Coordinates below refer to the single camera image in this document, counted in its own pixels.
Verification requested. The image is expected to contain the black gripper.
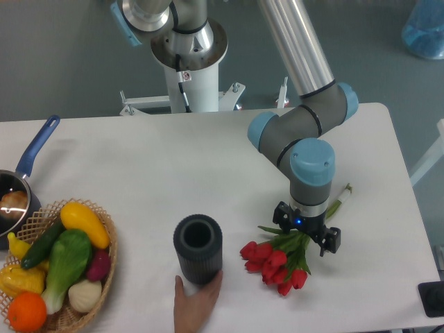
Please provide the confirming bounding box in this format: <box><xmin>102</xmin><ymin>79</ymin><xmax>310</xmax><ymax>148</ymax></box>
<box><xmin>273</xmin><ymin>201</ymin><xmax>341</xmax><ymax>257</ymax></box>

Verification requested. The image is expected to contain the red tulip bouquet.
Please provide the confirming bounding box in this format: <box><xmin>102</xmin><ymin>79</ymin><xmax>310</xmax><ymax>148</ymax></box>
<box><xmin>239</xmin><ymin>183</ymin><xmax>355</xmax><ymax>297</ymax></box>

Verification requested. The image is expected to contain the dark grey ribbed vase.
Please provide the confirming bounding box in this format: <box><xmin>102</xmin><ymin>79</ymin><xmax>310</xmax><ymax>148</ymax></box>
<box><xmin>173</xmin><ymin>214</ymin><xmax>223</xmax><ymax>285</ymax></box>

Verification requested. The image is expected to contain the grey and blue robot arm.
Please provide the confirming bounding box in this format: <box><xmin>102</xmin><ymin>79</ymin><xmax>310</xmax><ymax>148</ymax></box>
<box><xmin>111</xmin><ymin>1</ymin><xmax>359</xmax><ymax>253</ymax></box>

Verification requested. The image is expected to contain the person's hand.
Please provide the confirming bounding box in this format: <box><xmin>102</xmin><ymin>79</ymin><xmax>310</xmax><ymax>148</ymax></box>
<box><xmin>173</xmin><ymin>271</ymin><xmax>223</xmax><ymax>332</ymax></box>

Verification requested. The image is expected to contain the black device at edge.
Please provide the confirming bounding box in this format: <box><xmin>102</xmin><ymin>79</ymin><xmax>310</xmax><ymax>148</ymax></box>
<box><xmin>418</xmin><ymin>281</ymin><xmax>443</xmax><ymax>318</ymax></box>

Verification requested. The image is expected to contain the white garlic bulb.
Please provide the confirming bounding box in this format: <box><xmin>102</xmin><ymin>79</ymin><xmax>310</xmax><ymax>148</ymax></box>
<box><xmin>68</xmin><ymin>280</ymin><xmax>102</xmax><ymax>313</ymax></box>

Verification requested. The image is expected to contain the yellow squash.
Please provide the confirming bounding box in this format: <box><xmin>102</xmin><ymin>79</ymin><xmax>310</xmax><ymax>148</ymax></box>
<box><xmin>60</xmin><ymin>202</ymin><xmax>110</xmax><ymax>250</ymax></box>

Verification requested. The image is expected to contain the green bok choy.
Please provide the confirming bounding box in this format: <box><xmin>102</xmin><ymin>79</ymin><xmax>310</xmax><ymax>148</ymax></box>
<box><xmin>42</xmin><ymin>229</ymin><xmax>92</xmax><ymax>315</ymax></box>

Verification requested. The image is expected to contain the blue translucent bag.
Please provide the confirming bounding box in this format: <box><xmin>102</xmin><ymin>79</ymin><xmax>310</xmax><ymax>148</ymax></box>
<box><xmin>401</xmin><ymin>0</ymin><xmax>443</xmax><ymax>60</ymax></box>

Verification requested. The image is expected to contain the woven wicker basket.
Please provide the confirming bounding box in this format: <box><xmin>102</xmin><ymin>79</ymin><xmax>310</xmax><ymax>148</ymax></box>
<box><xmin>1</xmin><ymin>198</ymin><xmax>117</xmax><ymax>332</ymax></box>

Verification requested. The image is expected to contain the green cucumber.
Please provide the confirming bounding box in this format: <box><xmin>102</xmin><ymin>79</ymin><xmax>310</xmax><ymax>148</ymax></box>
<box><xmin>21</xmin><ymin>221</ymin><xmax>65</xmax><ymax>269</ymax></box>

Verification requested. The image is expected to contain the orange fruit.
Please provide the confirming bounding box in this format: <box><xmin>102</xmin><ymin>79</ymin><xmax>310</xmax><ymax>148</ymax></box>
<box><xmin>7</xmin><ymin>292</ymin><xmax>46</xmax><ymax>332</ymax></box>

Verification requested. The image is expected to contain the small yellow gourd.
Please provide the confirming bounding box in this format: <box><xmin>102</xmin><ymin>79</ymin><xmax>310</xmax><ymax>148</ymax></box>
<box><xmin>7</xmin><ymin>232</ymin><xmax>31</xmax><ymax>260</ymax></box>

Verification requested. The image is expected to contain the yellow corn cob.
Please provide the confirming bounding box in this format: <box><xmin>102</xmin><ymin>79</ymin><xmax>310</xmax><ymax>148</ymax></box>
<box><xmin>1</xmin><ymin>264</ymin><xmax>46</xmax><ymax>298</ymax></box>

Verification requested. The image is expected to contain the brown bread roll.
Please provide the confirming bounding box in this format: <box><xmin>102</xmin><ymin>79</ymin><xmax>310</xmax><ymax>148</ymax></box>
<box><xmin>1</xmin><ymin>191</ymin><xmax>28</xmax><ymax>221</ymax></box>

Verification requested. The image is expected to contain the white frame bar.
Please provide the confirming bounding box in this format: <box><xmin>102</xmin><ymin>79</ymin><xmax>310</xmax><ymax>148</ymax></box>
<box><xmin>409</xmin><ymin>119</ymin><xmax>443</xmax><ymax>187</ymax></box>

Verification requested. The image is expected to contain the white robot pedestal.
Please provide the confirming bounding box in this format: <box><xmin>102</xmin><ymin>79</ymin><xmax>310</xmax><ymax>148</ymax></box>
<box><xmin>120</xmin><ymin>18</ymin><xmax>246</xmax><ymax>115</ymax></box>

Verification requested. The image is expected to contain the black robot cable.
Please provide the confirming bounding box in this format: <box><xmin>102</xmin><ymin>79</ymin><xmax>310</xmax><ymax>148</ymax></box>
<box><xmin>174</xmin><ymin>53</ymin><xmax>193</xmax><ymax>113</ymax></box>

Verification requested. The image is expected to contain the blue handled saucepan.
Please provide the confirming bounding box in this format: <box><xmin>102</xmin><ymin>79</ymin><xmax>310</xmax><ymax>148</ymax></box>
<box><xmin>1</xmin><ymin>115</ymin><xmax>60</xmax><ymax>250</ymax></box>

